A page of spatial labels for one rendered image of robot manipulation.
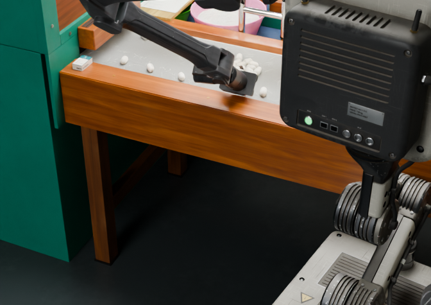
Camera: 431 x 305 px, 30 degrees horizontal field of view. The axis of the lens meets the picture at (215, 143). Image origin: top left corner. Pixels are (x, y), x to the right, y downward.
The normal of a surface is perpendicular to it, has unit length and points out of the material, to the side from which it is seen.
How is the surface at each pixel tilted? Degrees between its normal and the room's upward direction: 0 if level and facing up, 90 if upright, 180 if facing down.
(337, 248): 0
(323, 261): 0
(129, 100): 90
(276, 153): 90
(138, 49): 0
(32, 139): 90
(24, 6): 90
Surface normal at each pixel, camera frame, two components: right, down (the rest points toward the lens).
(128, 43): 0.00, -0.82
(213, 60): 0.65, -0.05
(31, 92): -0.41, 0.52
